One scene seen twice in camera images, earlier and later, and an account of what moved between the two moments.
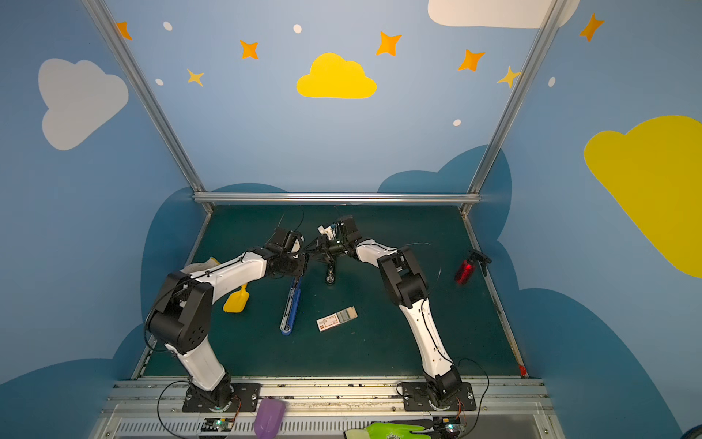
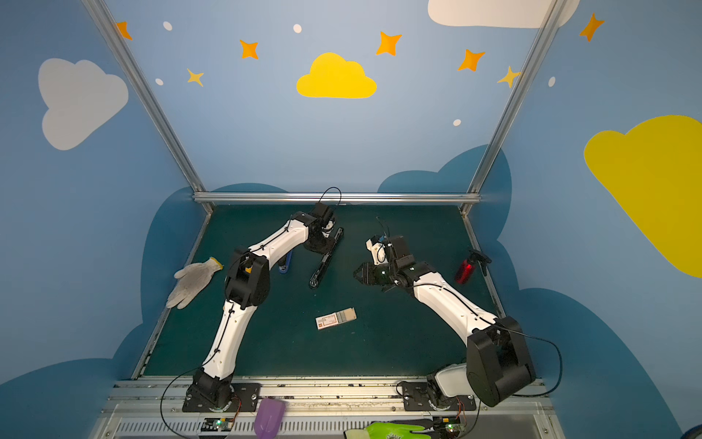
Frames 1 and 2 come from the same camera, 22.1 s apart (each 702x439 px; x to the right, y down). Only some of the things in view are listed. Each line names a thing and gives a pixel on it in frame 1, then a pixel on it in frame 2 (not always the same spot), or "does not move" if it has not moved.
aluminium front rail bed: (152, 408) does not move
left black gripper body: (299, 261) to (332, 247)
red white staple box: (334, 319) does not move
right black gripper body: (331, 254) to (370, 273)
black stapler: (330, 277) to (314, 280)
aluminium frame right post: (518, 91) does not move
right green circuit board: (448, 424) does not move
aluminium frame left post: (152, 109) does not move
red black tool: (468, 266) does not move
